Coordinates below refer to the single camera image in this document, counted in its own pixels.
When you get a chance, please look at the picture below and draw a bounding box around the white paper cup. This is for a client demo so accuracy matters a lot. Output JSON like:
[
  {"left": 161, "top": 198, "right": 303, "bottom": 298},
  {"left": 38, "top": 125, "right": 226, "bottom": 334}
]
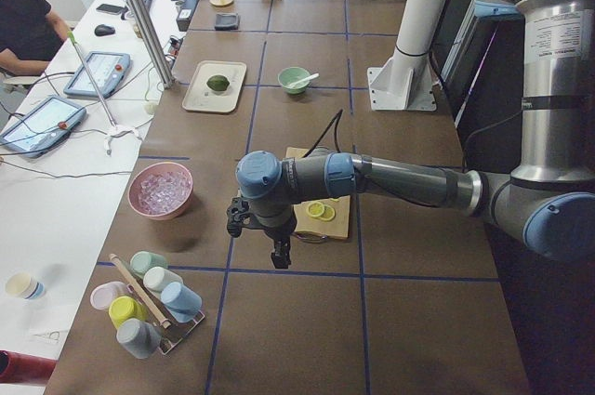
[{"left": 5, "top": 272, "right": 46, "bottom": 300}]

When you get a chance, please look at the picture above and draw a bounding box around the green lime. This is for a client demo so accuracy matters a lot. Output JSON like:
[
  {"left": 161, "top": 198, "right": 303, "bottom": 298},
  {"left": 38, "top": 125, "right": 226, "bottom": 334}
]
[{"left": 206, "top": 74, "right": 230, "bottom": 93}]

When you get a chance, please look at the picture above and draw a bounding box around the grey cup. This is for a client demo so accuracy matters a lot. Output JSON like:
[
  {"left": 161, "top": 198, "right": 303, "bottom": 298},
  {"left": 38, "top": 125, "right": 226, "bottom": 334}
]
[{"left": 116, "top": 318, "right": 162, "bottom": 359}]

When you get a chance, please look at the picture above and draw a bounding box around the pink bowl with ice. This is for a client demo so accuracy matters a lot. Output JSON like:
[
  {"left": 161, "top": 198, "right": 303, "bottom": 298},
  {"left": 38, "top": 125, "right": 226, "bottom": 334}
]
[{"left": 127, "top": 162, "right": 193, "bottom": 220}]

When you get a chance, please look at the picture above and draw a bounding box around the beige serving tray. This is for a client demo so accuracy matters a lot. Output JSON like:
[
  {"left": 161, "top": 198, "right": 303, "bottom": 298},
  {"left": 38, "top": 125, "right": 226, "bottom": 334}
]
[{"left": 181, "top": 60, "right": 247, "bottom": 113}]

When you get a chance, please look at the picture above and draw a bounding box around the aluminium frame post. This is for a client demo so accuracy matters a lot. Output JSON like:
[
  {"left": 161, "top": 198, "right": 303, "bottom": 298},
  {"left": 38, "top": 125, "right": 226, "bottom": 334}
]
[{"left": 126, "top": 0, "right": 175, "bottom": 89}]

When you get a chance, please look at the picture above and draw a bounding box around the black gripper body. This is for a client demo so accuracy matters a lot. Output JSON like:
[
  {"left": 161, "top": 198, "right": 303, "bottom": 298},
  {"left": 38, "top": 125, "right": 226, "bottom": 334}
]
[{"left": 253, "top": 206, "right": 297, "bottom": 243}]

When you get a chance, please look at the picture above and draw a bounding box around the pink cup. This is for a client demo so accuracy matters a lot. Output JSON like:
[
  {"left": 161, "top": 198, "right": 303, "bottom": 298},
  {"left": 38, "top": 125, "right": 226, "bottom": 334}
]
[{"left": 89, "top": 281, "right": 129, "bottom": 311}]

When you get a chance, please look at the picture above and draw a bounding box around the wooden cutting board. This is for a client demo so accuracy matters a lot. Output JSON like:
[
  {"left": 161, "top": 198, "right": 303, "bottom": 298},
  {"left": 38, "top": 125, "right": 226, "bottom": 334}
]
[{"left": 236, "top": 147, "right": 351, "bottom": 241}]

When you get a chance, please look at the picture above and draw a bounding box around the yellow cup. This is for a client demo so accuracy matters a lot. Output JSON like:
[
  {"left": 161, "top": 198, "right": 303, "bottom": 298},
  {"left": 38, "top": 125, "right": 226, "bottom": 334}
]
[{"left": 108, "top": 296, "right": 147, "bottom": 329}]

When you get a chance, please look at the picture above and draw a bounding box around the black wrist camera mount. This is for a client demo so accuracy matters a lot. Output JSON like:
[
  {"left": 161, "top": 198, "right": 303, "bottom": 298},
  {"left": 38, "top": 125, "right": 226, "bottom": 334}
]
[{"left": 226, "top": 196, "right": 262, "bottom": 238}]

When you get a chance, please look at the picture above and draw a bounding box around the metal rod with stand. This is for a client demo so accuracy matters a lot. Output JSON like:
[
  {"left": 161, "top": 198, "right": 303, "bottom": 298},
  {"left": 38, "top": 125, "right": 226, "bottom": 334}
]
[{"left": 68, "top": 31, "right": 142, "bottom": 155}]

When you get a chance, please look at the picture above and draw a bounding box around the green bowl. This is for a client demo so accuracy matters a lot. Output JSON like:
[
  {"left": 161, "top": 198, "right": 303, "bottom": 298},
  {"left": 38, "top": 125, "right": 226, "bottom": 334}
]
[{"left": 277, "top": 66, "right": 311, "bottom": 95}]

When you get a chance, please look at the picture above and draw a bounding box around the light blue cup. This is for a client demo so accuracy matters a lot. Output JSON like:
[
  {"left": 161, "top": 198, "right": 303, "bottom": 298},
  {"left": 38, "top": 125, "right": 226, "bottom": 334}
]
[{"left": 160, "top": 282, "right": 203, "bottom": 323}]

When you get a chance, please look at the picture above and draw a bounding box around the teach pendant tablet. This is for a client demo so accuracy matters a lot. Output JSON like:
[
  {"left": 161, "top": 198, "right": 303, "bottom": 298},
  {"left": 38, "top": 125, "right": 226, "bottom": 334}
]
[
  {"left": 1, "top": 96, "right": 86, "bottom": 158},
  {"left": 64, "top": 51, "right": 131, "bottom": 99}
]

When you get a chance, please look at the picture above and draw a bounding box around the teach pendant tablet far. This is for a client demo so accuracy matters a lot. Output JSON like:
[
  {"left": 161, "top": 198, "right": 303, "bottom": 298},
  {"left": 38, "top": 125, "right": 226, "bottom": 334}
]
[{"left": 64, "top": 51, "right": 131, "bottom": 99}]

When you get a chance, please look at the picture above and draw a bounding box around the black computer mouse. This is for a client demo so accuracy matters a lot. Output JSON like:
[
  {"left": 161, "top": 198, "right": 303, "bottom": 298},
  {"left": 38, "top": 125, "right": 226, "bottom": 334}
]
[{"left": 94, "top": 24, "right": 115, "bottom": 37}]

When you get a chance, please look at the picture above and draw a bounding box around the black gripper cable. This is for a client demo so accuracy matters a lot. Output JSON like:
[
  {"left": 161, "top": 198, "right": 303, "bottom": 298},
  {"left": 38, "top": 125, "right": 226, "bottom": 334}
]
[{"left": 301, "top": 108, "right": 345, "bottom": 159}]

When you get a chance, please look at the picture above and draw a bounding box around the seated person black shirt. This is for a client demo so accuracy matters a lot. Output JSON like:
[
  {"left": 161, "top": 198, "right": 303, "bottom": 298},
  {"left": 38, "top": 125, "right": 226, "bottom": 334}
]
[{"left": 1, "top": 0, "right": 71, "bottom": 75}]

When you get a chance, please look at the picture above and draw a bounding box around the teach pendant tablet near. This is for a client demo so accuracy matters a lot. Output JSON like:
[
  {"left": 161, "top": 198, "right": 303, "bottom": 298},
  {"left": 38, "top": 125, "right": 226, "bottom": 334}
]
[{"left": 1, "top": 96, "right": 86, "bottom": 158}]

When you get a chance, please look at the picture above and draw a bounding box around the cup rack with handle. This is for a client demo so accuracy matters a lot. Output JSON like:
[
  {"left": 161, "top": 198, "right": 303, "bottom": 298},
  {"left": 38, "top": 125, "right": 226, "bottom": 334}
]
[{"left": 110, "top": 254, "right": 205, "bottom": 355}]

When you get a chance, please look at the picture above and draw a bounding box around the smartphone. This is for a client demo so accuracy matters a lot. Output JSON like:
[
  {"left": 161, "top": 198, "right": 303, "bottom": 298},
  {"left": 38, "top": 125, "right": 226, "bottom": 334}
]
[{"left": 96, "top": 4, "right": 126, "bottom": 15}]

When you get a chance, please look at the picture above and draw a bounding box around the red object at corner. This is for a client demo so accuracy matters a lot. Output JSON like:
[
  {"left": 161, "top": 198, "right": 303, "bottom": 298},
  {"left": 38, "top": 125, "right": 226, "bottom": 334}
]
[{"left": 1, "top": 350, "right": 57, "bottom": 386}]

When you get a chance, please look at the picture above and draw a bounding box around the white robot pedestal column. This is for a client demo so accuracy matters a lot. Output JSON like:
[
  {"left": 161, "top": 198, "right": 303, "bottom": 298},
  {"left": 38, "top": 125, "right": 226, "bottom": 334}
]
[{"left": 367, "top": 0, "right": 446, "bottom": 112}]

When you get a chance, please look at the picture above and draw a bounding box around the mint green cup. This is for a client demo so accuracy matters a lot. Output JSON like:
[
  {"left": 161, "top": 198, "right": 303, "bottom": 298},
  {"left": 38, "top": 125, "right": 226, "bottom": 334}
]
[{"left": 129, "top": 251, "right": 168, "bottom": 279}]

